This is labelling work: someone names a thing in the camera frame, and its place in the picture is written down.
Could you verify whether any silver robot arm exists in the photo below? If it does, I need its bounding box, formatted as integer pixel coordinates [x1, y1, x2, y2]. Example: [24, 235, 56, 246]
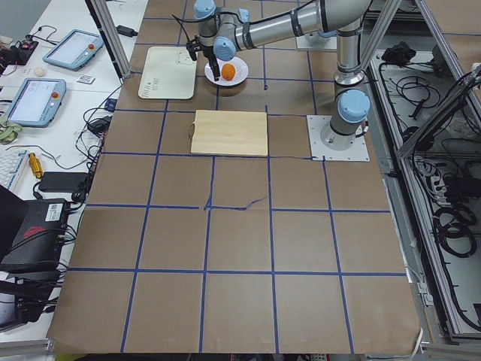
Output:
[186, 1, 370, 96]

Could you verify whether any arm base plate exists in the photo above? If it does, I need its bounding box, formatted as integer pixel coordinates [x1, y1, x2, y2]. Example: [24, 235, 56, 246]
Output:
[307, 115, 370, 162]
[296, 31, 337, 53]

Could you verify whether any blue teach pendant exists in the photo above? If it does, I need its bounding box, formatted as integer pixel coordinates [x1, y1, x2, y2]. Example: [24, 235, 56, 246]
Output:
[42, 29, 104, 71]
[7, 77, 66, 128]

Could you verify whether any black power adapter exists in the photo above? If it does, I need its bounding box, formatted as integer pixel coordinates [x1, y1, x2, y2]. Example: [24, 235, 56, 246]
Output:
[116, 25, 138, 38]

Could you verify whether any black computer box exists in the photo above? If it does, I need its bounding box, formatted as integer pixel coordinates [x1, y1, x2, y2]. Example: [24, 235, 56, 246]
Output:
[1, 196, 70, 274]

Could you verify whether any aluminium frame post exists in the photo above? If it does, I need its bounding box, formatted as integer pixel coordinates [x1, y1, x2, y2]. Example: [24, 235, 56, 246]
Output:
[85, 0, 132, 80]

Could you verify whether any wooden cutting board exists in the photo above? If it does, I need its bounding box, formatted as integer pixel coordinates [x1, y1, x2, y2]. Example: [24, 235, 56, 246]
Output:
[191, 110, 268, 156]

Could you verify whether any orange fruit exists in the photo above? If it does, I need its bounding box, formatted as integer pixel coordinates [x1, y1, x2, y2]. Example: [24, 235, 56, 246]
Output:
[221, 63, 236, 81]

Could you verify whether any cream bear tray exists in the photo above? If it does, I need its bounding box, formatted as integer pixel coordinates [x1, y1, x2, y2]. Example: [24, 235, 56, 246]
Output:
[138, 47, 197, 100]

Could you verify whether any flat black power brick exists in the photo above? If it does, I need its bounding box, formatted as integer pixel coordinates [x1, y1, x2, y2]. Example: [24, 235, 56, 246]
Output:
[38, 171, 87, 193]

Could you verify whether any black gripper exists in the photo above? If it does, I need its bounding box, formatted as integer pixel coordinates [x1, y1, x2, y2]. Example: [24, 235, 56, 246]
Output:
[199, 39, 220, 81]

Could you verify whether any white round plate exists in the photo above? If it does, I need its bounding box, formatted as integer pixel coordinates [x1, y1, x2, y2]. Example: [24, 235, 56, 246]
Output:
[204, 57, 249, 86]

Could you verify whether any far blue teach pendant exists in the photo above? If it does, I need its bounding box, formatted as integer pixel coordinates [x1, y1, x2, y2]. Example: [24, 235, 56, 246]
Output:
[42, 29, 104, 71]

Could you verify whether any white keyboard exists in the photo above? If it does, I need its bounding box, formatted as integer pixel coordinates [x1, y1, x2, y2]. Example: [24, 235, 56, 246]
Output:
[1, 150, 28, 191]

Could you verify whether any near blue teach pendant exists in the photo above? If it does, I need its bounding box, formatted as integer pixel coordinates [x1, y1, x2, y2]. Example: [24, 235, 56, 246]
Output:
[7, 77, 66, 128]

